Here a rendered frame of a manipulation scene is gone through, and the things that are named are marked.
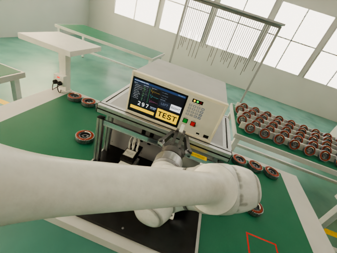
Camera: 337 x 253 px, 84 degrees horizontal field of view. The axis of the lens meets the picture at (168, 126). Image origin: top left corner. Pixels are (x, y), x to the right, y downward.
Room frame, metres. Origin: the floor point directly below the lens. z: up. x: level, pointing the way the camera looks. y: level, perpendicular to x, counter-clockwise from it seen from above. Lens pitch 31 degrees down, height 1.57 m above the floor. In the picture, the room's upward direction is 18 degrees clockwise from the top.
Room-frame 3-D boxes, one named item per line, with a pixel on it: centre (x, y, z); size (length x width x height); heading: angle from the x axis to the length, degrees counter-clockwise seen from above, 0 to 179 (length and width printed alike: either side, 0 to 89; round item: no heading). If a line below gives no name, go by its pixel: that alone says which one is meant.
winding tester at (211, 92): (0.96, -0.01, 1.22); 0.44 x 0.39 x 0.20; 85
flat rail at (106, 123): (0.74, 0.02, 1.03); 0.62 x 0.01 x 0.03; 85
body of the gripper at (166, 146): (0.51, -0.04, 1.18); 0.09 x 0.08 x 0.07; 175
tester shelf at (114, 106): (0.96, 0.00, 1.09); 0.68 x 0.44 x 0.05; 85
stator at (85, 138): (0.91, 0.49, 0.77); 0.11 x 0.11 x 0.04
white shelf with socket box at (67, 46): (1.29, 0.88, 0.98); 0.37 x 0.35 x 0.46; 85
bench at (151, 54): (4.14, 1.69, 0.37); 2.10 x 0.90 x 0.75; 85
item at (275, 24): (4.21, -0.47, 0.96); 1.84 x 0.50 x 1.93; 85
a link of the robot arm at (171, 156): (0.43, -0.04, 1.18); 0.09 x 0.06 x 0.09; 85
